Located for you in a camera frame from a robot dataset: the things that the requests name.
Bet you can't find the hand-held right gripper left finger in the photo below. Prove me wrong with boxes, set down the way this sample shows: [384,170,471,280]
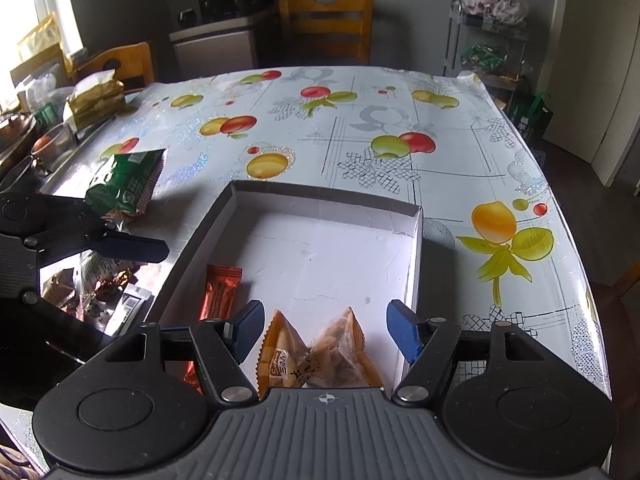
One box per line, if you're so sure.
[106,300,266,407]

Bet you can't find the wooden chair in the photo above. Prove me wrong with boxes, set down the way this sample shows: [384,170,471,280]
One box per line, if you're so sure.
[70,41,156,86]
[277,0,375,67]

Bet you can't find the grey cabinet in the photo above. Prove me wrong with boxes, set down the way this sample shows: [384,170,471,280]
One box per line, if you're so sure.
[169,7,276,83]

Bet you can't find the crumpled white plastic bag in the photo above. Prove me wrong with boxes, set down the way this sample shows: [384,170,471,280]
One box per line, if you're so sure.
[17,72,58,111]

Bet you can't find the white barcode packet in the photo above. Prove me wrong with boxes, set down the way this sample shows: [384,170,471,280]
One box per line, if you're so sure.
[106,282,155,337]

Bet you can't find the gold tissue pack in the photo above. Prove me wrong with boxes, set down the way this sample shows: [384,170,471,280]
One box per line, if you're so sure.
[62,71,126,133]

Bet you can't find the green snack bag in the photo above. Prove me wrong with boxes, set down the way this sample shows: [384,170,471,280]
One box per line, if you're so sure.
[84,147,169,223]

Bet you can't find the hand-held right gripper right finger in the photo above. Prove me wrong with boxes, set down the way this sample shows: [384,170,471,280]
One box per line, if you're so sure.
[386,300,544,407]

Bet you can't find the white cardboard box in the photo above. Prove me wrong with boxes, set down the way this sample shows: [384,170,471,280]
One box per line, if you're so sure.
[147,179,426,391]

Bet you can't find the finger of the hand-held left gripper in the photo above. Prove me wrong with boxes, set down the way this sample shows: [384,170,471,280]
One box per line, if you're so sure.
[24,195,170,265]
[20,290,128,361]

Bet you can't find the fruit print tablecloth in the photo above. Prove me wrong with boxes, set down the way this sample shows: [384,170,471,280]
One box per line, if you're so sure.
[0,65,613,480]

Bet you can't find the green packets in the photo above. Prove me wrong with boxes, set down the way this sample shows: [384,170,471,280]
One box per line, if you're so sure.
[460,44,506,73]

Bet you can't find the white door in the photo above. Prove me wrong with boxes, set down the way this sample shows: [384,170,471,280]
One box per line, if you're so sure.
[542,0,640,188]

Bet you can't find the yellow paper bag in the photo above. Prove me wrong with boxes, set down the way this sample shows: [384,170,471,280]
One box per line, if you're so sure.
[16,12,65,63]

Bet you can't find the orange snack bar packet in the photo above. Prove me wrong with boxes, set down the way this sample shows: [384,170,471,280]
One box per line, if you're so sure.
[182,264,244,396]

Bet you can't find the small green box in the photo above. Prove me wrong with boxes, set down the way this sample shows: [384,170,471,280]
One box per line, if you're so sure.
[35,102,63,126]

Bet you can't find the person's patterned clothing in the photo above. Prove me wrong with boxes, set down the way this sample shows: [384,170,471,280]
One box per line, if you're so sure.
[0,442,41,480]

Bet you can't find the glass cup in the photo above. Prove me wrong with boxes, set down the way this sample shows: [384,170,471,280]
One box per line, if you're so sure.
[31,122,76,171]

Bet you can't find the brown pot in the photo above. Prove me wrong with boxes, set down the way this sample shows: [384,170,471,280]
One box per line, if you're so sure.
[0,112,38,158]

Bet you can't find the metal rack cart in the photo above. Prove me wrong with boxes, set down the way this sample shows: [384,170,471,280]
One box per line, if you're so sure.
[442,0,531,111]

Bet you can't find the clear crinkled snack packet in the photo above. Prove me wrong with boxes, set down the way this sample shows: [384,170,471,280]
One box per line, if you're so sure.
[74,251,121,311]

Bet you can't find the green shopping bag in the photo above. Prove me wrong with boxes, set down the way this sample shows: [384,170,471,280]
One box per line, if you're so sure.
[505,91,555,141]

